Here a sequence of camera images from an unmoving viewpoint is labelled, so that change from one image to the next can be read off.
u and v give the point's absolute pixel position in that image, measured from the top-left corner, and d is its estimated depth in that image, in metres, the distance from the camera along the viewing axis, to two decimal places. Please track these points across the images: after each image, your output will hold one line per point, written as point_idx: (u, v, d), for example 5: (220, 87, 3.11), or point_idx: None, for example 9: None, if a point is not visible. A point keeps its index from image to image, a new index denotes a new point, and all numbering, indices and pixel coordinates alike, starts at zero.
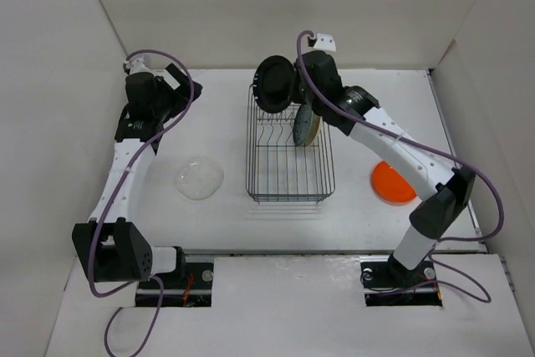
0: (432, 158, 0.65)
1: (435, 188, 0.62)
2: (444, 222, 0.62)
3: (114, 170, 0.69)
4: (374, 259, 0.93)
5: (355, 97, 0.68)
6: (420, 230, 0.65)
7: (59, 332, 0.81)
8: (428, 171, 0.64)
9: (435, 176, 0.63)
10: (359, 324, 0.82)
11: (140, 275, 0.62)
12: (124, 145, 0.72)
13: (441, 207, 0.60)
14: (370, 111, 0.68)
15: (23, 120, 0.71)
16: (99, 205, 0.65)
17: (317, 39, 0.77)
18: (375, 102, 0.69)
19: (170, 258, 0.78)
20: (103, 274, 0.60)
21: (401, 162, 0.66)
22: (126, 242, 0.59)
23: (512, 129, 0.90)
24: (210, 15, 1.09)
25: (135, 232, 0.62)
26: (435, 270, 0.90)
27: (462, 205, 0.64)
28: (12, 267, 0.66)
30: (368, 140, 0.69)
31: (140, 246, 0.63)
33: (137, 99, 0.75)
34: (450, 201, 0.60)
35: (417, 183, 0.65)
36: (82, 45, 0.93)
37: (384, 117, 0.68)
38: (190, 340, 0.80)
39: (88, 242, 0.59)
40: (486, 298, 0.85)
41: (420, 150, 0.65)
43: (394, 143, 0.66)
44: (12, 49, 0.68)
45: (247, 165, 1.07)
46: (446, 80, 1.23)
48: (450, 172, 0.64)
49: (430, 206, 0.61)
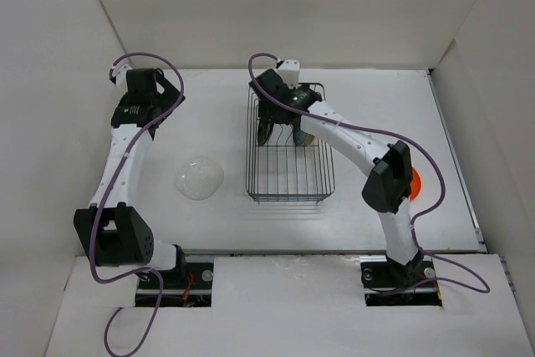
0: (370, 137, 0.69)
1: (372, 163, 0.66)
2: (388, 194, 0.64)
3: (111, 156, 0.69)
4: (374, 259, 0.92)
5: (300, 95, 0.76)
6: (376, 207, 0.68)
7: (59, 331, 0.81)
8: (366, 149, 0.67)
9: (372, 153, 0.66)
10: (359, 324, 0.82)
11: (141, 259, 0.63)
12: (120, 131, 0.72)
13: (374, 181, 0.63)
14: (313, 105, 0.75)
15: (23, 119, 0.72)
16: (99, 190, 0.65)
17: (283, 62, 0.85)
18: (319, 98, 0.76)
19: (169, 257, 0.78)
20: (105, 257, 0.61)
21: (344, 146, 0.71)
22: (128, 226, 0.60)
23: (512, 128, 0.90)
24: (210, 16, 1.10)
25: (136, 216, 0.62)
26: (435, 270, 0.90)
27: (406, 179, 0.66)
28: (12, 266, 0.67)
30: (313, 130, 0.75)
31: (140, 228, 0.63)
33: (135, 87, 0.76)
34: (388, 173, 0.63)
35: (360, 163, 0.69)
36: (82, 47, 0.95)
37: (327, 107, 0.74)
38: (189, 340, 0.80)
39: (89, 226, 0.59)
40: (486, 288, 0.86)
41: (357, 131, 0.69)
43: (334, 129, 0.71)
44: (12, 49, 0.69)
45: (247, 166, 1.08)
46: (446, 80, 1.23)
48: (386, 149, 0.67)
49: (369, 182, 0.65)
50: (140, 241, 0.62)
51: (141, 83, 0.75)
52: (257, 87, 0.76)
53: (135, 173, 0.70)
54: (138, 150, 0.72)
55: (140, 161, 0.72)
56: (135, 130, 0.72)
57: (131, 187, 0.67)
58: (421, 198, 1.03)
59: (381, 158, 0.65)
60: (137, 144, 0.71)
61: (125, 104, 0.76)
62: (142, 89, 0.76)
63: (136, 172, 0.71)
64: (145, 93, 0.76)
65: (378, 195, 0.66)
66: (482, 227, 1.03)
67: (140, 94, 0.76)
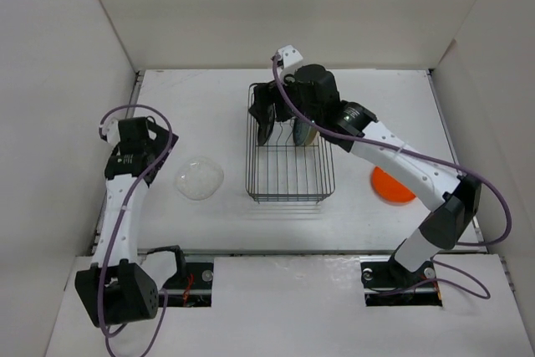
0: (435, 167, 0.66)
1: (441, 197, 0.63)
2: (456, 232, 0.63)
3: (109, 210, 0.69)
4: (374, 258, 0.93)
5: (352, 114, 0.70)
6: (435, 242, 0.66)
7: (59, 332, 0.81)
8: (433, 181, 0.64)
9: (440, 186, 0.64)
10: (359, 324, 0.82)
11: (147, 314, 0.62)
12: (115, 182, 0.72)
13: (447, 217, 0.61)
14: (369, 126, 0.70)
15: (23, 120, 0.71)
16: (100, 247, 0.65)
17: (282, 56, 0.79)
18: (374, 117, 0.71)
19: (168, 262, 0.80)
20: (112, 313, 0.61)
21: (405, 175, 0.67)
22: (130, 281, 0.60)
23: (512, 128, 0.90)
24: (210, 16, 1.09)
25: (140, 269, 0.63)
26: (435, 270, 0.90)
27: (474, 211, 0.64)
28: (12, 267, 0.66)
30: (369, 155, 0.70)
31: (145, 280, 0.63)
33: (129, 135, 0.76)
34: (459, 211, 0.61)
35: (424, 195, 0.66)
36: (81, 46, 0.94)
37: (384, 130, 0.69)
38: (190, 340, 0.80)
39: (93, 285, 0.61)
40: (486, 295, 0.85)
41: (422, 160, 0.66)
43: (395, 155, 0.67)
44: (12, 49, 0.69)
45: (247, 166, 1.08)
46: (446, 80, 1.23)
48: (456, 180, 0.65)
49: (436, 219, 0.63)
50: (145, 294, 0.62)
51: (134, 131, 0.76)
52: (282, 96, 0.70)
53: (135, 225, 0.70)
54: (135, 200, 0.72)
55: (138, 210, 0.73)
56: (130, 179, 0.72)
57: (132, 240, 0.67)
58: None
59: (452, 192, 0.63)
60: (135, 193, 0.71)
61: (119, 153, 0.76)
62: (135, 139, 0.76)
63: (135, 223, 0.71)
64: (140, 141, 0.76)
65: (442, 233, 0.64)
66: (482, 227, 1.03)
67: (134, 142, 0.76)
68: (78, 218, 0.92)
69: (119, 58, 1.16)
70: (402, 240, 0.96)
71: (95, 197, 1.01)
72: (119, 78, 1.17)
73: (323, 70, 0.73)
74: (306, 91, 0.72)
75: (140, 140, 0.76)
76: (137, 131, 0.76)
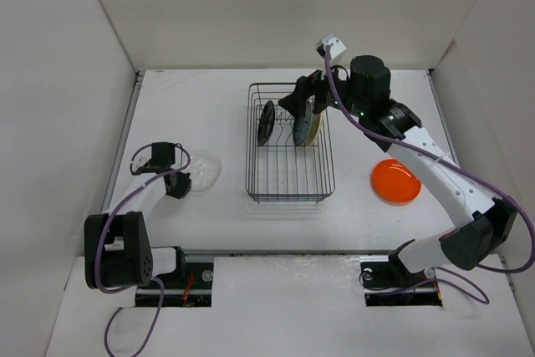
0: (472, 184, 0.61)
1: (471, 216, 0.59)
2: (478, 252, 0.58)
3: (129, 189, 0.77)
4: (374, 259, 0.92)
5: (396, 114, 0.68)
6: (453, 259, 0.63)
7: (59, 331, 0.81)
8: (466, 197, 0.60)
9: (472, 205, 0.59)
10: (360, 323, 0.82)
11: (139, 278, 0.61)
12: (141, 175, 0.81)
13: (472, 237, 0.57)
14: (410, 130, 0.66)
15: (24, 123, 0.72)
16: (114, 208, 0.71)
17: (329, 45, 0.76)
18: (418, 121, 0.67)
19: (169, 253, 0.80)
20: (107, 265, 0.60)
21: (438, 187, 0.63)
22: (133, 232, 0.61)
23: (513, 129, 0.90)
24: (211, 15, 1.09)
25: (144, 227, 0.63)
26: (435, 270, 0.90)
27: (501, 239, 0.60)
28: (12, 266, 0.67)
30: (404, 159, 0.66)
31: (145, 240, 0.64)
33: (158, 154, 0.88)
34: (486, 233, 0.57)
35: (454, 211, 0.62)
36: (81, 46, 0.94)
37: (425, 136, 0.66)
38: (189, 340, 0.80)
39: (99, 227, 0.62)
40: (486, 296, 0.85)
41: (460, 175, 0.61)
43: (432, 165, 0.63)
44: (12, 50, 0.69)
45: (248, 166, 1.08)
46: (446, 79, 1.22)
48: (491, 201, 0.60)
49: (461, 234, 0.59)
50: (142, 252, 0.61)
51: (163, 148, 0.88)
52: (330, 84, 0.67)
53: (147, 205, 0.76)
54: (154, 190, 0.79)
55: (150, 201, 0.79)
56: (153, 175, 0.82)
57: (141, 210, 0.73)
58: (421, 198, 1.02)
59: (483, 213, 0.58)
60: (155, 184, 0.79)
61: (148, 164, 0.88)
62: (164, 158, 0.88)
63: (147, 206, 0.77)
64: (166, 160, 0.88)
65: (461, 250, 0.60)
66: None
67: (161, 160, 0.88)
68: (78, 218, 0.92)
69: (119, 58, 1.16)
70: (402, 241, 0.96)
71: (95, 197, 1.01)
72: (119, 78, 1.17)
73: (380, 65, 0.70)
74: (359, 83, 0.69)
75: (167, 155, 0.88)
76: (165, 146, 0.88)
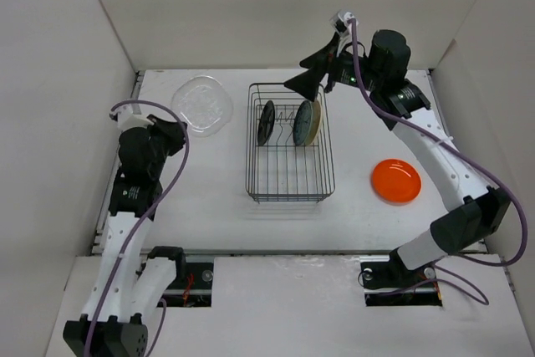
0: (469, 170, 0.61)
1: (462, 200, 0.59)
2: (463, 237, 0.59)
3: (105, 255, 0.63)
4: (374, 259, 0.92)
5: (407, 94, 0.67)
6: (440, 244, 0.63)
7: (59, 332, 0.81)
8: (461, 181, 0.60)
9: (466, 189, 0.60)
10: (360, 323, 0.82)
11: None
12: (117, 220, 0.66)
13: (460, 221, 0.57)
14: (418, 111, 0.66)
15: (24, 123, 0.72)
16: (93, 298, 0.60)
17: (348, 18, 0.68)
18: (427, 104, 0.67)
19: (168, 271, 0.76)
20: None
21: (435, 169, 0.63)
22: (116, 343, 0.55)
23: (513, 128, 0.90)
24: (210, 15, 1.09)
25: (129, 325, 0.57)
26: (435, 270, 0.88)
27: (490, 229, 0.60)
28: (12, 267, 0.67)
30: (408, 140, 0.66)
31: (133, 338, 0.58)
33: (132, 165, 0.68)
34: (474, 217, 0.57)
35: (446, 194, 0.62)
36: (81, 46, 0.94)
37: (432, 119, 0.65)
38: (188, 340, 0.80)
39: (79, 342, 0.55)
40: (486, 297, 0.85)
41: (458, 160, 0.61)
43: (433, 146, 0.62)
44: (12, 49, 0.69)
45: (247, 165, 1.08)
46: (446, 79, 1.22)
48: (484, 188, 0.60)
49: (449, 218, 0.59)
50: (131, 349, 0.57)
51: (139, 158, 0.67)
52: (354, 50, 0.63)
53: (132, 268, 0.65)
54: (135, 245, 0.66)
55: (139, 251, 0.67)
56: (135, 218, 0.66)
57: (126, 289, 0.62)
58: (421, 198, 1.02)
59: (475, 198, 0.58)
60: (135, 237, 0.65)
61: (126, 181, 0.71)
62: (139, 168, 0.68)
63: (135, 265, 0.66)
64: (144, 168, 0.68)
65: (449, 234, 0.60)
66: None
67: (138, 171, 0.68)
68: (78, 218, 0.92)
69: (119, 58, 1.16)
70: (401, 240, 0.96)
71: (95, 197, 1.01)
72: (119, 78, 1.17)
73: (404, 43, 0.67)
74: (378, 58, 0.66)
75: (158, 160, 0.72)
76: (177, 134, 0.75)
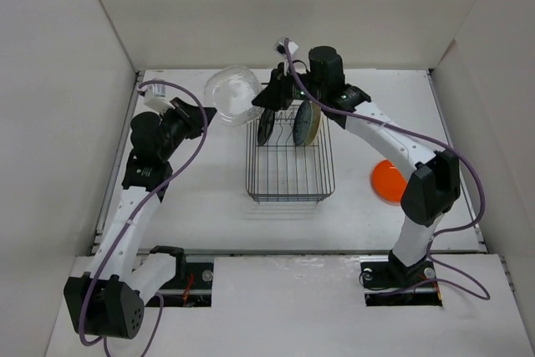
0: (415, 140, 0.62)
1: (414, 166, 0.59)
2: (427, 202, 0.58)
3: (114, 221, 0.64)
4: (374, 259, 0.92)
5: (349, 94, 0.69)
6: (413, 216, 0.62)
7: (59, 331, 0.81)
8: (410, 152, 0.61)
9: (415, 157, 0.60)
10: (360, 323, 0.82)
11: (127, 334, 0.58)
12: (129, 192, 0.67)
13: (416, 186, 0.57)
14: (361, 104, 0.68)
15: (24, 122, 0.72)
16: (96, 258, 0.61)
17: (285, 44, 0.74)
18: (369, 98, 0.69)
19: (170, 263, 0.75)
20: (94, 331, 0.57)
21: (388, 150, 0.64)
22: (114, 302, 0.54)
23: (513, 128, 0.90)
24: (210, 15, 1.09)
25: (128, 288, 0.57)
26: (435, 270, 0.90)
27: (452, 191, 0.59)
28: (13, 265, 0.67)
30: (359, 130, 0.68)
31: (132, 305, 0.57)
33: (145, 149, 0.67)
34: (430, 179, 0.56)
35: (404, 168, 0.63)
36: (81, 46, 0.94)
37: (374, 108, 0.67)
38: (189, 340, 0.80)
39: (79, 298, 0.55)
40: (486, 296, 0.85)
41: (403, 135, 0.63)
43: (379, 130, 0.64)
44: (12, 49, 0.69)
45: (247, 165, 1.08)
46: (446, 79, 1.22)
48: (432, 154, 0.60)
49: (409, 187, 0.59)
50: (128, 316, 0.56)
51: (150, 142, 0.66)
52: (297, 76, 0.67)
53: (137, 239, 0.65)
54: (143, 217, 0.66)
55: (144, 224, 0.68)
56: (144, 192, 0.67)
57: (129, 256, 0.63)
58: None
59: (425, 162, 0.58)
60: (143, 209, 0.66)
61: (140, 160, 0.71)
62: (150, 150, 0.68)
63: (139, 238, 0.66)
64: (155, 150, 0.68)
65: (414, 203, 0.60)
66: (481, 226, 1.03)
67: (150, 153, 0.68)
68: (78, 217, 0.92)
69: (119, 58, 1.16)
70: None
71: (95, 197, 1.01)
72: (119, 78, 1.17)
73: (335, 52, 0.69)
74: (315, 69, 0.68)
75: (170, 145, 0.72)
76: (197, 122, 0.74)
